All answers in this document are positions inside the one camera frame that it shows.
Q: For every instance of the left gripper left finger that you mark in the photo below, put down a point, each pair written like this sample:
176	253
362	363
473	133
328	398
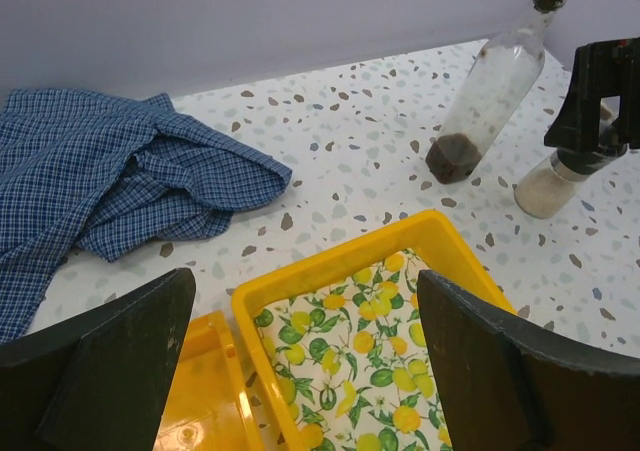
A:
99	380

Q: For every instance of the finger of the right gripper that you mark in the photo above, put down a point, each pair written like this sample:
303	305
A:
600	70

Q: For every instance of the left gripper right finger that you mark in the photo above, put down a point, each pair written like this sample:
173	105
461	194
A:
508	384

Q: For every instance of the grey cap salt grinder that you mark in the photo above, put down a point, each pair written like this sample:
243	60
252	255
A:
553	182

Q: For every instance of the glass oil bottle gold pourer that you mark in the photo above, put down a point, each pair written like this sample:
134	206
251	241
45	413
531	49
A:
504	71

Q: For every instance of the yellow compartment organizer tray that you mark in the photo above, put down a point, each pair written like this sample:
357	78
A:
208	406

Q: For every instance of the yellow flat tray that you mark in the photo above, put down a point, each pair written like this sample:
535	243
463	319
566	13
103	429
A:
429	234

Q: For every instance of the lemon print cloth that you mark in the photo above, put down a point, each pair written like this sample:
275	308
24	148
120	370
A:
352	361

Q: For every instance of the blue checkered shirt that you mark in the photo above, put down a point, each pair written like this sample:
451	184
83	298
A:
81	169

